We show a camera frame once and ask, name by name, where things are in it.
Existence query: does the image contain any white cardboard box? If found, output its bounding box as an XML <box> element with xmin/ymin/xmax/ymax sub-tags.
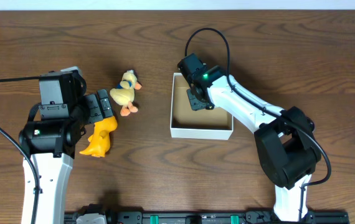
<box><xmin>169</xmin><ymin>73</ymin><xmax>234</xmax><ymax>140</ymax></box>

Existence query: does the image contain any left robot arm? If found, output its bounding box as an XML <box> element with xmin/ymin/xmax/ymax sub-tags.
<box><xmin>19</xmin><ymin>89</ymin><xmax>118</xmax><ymax>223</ymax></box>

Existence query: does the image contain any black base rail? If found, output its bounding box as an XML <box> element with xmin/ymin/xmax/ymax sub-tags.
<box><xmin>64</xmin><ymin>204</ymin><xmax>349</xmax><ymax>224</ymax></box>

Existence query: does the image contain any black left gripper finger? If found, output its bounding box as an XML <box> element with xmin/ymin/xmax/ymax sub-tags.
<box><xmin>97</xmin><ymin>89</ymin><xmax>113</xmax><ymax>118</ymax></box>
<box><xmin>83</xmin><ymin>94</ymin><xmax>103</xmax><ymax>124</ymax></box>

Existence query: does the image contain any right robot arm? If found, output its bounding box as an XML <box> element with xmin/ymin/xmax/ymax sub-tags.
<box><xmin>178</xmin><ymin>63</ymin><xmax>325</xmax><ymax>222</ymax></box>

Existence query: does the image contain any yellow plush duck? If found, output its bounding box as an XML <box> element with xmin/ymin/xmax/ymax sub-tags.
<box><xmin>110</xmin><ymin>70</ymin><xmax>142</xmax><ymax>116</ymax></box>

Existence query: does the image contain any orange toy dinosaur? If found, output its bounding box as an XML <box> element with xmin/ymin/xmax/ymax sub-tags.
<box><xmin>79</xmin><ymin>116</ymin><xmax>118</xmax><ymax>157</ymax></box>

